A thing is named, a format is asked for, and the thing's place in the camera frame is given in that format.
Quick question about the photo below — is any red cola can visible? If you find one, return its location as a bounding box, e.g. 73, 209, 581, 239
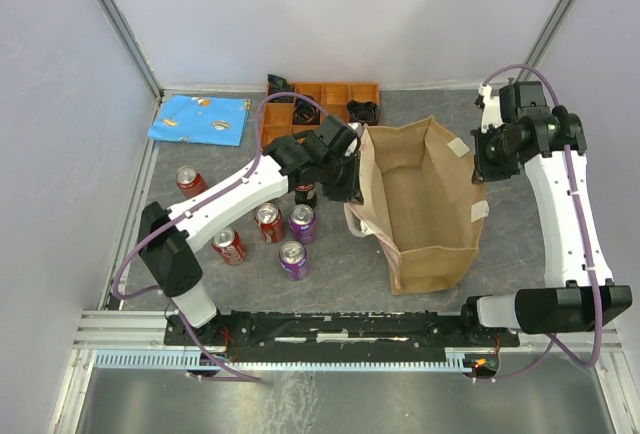
211, 227, 247, 266
254, 202, 285, 244
175, 166, 208, 199

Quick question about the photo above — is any tan canvas tote bag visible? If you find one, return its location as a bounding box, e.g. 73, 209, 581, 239
344, 117, 489, 295

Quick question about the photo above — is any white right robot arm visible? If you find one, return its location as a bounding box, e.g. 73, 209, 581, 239
458, 81, 633, 345

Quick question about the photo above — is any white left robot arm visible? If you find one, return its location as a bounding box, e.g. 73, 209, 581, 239
139, 116, 364, 344

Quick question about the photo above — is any black rolled belt middle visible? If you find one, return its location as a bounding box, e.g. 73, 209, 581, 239
292, 96, 320, 125

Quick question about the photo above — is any black rolled belt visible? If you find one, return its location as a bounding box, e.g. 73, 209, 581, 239
292, 96, 320, 125
346, 100, 380, 126

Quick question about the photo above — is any orange compartment tray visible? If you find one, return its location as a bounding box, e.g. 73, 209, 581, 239
261, 81, 381, 146

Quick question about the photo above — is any black rolled belt right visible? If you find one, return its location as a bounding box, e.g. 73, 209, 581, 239
346, 100, 380, 126

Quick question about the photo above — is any purple soda can rear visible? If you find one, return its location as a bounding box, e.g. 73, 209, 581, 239
289, 204, 316, 245

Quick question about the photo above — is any purple soda can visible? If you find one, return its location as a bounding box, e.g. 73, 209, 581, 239
289, 204, 316, 245
279, 241, 309, 281

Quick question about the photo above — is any dark patterned tie corner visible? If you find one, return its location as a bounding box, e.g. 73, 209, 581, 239
267, 74, 295, 103

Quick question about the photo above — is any purple soda can front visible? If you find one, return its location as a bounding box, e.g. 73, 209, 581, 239
279, 241, 309, 281

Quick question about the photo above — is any red cola can front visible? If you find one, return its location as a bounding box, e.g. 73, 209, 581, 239
211, 227, 247, 266

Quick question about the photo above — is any blue patterned cloth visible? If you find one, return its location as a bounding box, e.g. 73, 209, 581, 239
148, 95, 251, 147

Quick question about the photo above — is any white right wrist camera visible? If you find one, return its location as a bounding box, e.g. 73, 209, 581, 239
474, 84, 504, 134

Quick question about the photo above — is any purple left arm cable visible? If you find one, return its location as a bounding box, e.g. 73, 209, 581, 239
110, 92, 331, 383

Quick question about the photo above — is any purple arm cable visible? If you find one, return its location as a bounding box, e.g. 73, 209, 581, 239
110, 92, 331, 383
464, 63, 601, 383

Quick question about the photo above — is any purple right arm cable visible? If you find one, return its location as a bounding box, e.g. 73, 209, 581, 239
464, 63, 601, 383

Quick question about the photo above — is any light blue cable duct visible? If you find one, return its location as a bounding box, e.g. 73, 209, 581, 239
93, 346, 496, 372

